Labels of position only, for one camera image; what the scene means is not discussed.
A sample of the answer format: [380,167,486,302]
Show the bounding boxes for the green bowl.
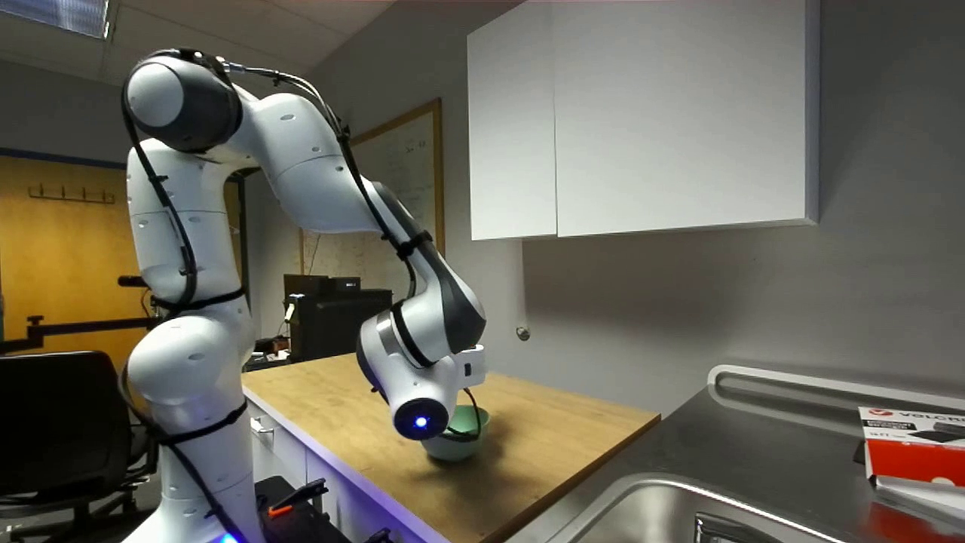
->
[420,404,496,465]

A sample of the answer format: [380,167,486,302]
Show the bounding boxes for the wood framed whiteboard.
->
[344,97,448,303]

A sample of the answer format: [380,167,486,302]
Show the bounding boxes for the narrow white cabinet door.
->
[463,0,558,244]

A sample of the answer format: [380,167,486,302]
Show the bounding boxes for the black monitor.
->
[281,270,397,364]

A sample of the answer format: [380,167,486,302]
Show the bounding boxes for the white counter base cabinet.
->
[245,391,446,543]

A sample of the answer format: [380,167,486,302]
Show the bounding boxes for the black device with red part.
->
[252,475,349,543]

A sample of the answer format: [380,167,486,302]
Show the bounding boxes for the stainless steel sink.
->
[569,472,858,543]

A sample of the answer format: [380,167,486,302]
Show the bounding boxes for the yellow wooden door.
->
[0,147,249,373]

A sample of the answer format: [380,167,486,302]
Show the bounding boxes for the black office chair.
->
[0,346,144,509]

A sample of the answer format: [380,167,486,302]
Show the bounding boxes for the red and white box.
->
[857,404,965,505]

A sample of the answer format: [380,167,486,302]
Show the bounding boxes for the ceiling light panel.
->
[0,0,113,41]

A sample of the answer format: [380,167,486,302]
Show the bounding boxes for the white wall cabinet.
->
[552,0,824,242]

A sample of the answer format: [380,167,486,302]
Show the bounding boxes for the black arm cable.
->
[118,46,489,432]

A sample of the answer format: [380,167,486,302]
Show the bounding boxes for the metal backsplash rail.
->
[706,362,965,427]

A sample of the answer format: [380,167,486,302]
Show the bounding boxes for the wall coat hook rack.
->
[25,181,120,211]

